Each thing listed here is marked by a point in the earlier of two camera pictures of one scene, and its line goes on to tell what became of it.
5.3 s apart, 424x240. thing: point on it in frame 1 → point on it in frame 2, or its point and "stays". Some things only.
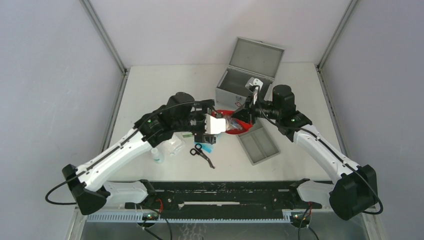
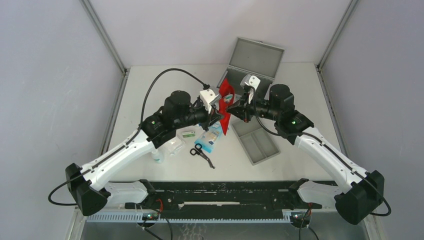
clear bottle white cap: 157,157 stays
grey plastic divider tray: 258,143 stays
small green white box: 187,134 stays
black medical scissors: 197,151 stays
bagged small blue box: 232,123 → 227,98
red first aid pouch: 233,126 → 226,96
